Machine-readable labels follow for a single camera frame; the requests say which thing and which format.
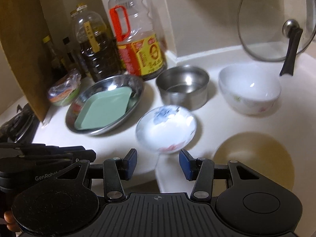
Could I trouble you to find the white floral saucer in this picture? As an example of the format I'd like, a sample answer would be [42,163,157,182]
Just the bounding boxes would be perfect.
[135,105,197,154]

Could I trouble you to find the green square plate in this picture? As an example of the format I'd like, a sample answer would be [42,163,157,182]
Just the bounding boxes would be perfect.
[74,85,138,130]

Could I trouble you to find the small stainless steel bowl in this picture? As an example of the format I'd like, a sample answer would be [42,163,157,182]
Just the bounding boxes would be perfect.
[155,65,209,111]

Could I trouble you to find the left hand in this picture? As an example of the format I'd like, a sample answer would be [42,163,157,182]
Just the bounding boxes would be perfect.
[4,211,20,233]

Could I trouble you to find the black gas stove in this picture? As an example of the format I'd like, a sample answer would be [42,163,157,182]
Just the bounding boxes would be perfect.
[1,103,40,144]

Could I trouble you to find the beige plastic bowl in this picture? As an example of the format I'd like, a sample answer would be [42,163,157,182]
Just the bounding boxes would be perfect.
[213,132,295,190]

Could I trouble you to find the large stainless steel basin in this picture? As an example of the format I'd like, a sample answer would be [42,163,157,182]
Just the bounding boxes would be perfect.
[65,74,145,135]

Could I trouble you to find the wrapped colourful bowl stack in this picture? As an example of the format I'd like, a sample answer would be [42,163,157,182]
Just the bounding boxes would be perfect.
[47,69,81,106]

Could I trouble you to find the white ceramic bowl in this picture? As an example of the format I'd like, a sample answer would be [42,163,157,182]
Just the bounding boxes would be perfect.
[218,65,282,116]

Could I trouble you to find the yellow cap sauce bottle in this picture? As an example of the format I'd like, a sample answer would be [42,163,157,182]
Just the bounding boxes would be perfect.
[42,35,68,82]

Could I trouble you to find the dark oil bottle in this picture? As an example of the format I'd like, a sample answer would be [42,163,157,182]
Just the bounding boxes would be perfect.
[72,3,124,82]

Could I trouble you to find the black cap sauce bottle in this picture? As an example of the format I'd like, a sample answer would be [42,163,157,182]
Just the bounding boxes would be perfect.
[63,36,86,79]

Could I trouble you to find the red yellow label oil bottle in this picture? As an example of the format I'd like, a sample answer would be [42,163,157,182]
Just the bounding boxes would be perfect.
[108,0,166,80]

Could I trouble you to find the wooden cutting board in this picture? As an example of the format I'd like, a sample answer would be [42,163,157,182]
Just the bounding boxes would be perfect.
[1,0,53,121]

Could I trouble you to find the glass pot lid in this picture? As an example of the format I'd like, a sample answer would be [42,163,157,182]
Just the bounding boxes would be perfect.
[237,0,315,75]

